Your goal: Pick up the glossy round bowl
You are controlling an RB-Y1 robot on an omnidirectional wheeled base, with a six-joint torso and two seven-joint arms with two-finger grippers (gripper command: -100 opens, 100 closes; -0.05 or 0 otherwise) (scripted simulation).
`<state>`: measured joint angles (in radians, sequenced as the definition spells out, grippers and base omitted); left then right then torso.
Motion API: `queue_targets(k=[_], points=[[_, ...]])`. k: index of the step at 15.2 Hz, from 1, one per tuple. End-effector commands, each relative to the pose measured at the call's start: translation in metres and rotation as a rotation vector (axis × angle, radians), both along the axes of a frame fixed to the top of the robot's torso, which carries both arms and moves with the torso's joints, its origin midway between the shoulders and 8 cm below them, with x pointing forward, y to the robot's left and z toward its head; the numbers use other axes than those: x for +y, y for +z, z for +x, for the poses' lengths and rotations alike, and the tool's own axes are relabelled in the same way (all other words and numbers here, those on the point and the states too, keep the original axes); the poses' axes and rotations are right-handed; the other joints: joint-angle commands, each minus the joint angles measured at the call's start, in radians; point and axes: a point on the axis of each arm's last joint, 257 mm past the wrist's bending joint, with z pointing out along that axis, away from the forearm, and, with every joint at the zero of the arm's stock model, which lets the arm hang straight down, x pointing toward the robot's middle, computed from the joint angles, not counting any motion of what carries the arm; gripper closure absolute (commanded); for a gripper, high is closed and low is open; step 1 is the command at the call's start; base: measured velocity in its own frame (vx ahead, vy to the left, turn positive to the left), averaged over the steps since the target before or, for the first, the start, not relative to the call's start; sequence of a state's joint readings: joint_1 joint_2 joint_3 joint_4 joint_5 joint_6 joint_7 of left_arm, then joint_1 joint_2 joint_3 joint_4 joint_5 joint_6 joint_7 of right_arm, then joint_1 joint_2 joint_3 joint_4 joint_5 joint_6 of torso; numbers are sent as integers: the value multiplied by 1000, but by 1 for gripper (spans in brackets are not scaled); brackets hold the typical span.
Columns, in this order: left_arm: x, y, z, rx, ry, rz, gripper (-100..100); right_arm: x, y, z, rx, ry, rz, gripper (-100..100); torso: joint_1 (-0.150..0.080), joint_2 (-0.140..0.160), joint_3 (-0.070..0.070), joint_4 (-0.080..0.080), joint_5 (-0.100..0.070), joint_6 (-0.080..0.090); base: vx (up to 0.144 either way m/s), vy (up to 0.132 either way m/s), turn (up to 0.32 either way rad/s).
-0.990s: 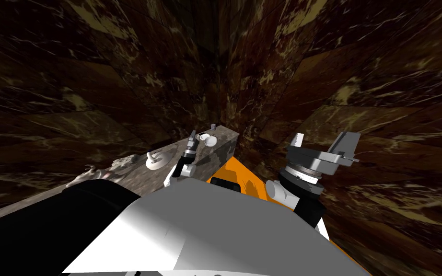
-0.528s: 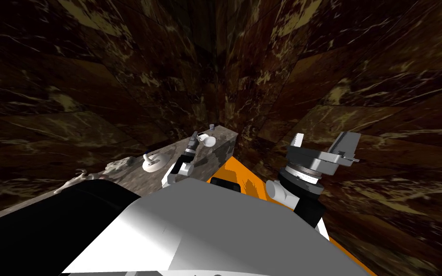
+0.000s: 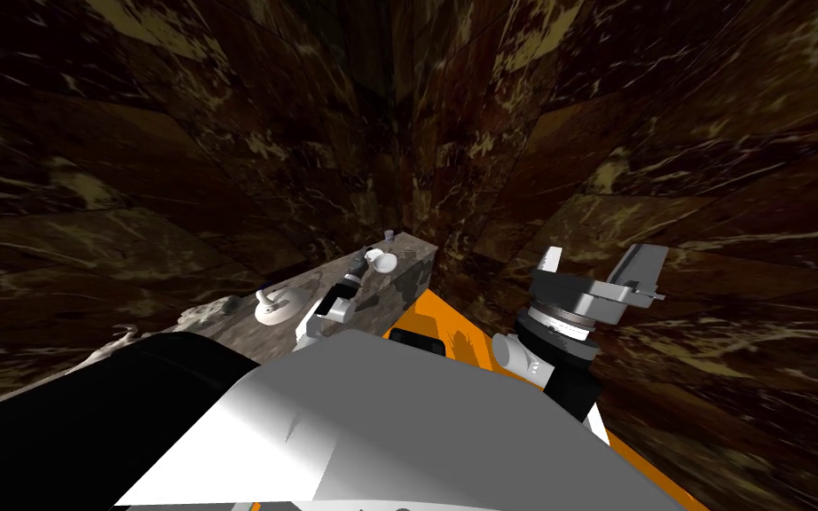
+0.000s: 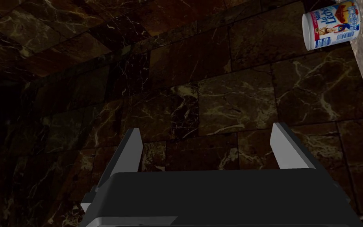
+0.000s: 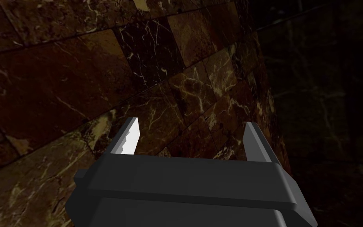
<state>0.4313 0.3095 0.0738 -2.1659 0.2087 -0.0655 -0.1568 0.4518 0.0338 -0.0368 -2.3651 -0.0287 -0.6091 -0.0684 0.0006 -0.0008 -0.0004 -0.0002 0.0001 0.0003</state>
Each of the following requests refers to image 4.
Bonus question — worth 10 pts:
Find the white printed can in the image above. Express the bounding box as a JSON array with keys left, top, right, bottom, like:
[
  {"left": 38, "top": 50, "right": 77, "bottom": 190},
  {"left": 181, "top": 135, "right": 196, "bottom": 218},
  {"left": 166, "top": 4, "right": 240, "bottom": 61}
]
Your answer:
[{"left": 302, "top": 0, "right": 361, "bottom": 51}]

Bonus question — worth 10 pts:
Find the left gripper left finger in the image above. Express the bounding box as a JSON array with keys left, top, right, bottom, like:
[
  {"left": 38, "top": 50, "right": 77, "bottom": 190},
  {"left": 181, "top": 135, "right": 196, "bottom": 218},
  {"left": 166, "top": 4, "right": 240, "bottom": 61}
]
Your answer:
[{"left": 97, "top": 127, "right": 144, "bottom": 189}]

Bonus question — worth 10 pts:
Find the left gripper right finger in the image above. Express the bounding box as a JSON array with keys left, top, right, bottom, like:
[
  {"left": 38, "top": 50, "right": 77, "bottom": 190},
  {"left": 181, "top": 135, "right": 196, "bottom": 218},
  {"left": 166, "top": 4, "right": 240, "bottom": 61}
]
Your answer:
[{"left": 269, "top": 123, "right": 324, "bottom": 171}]

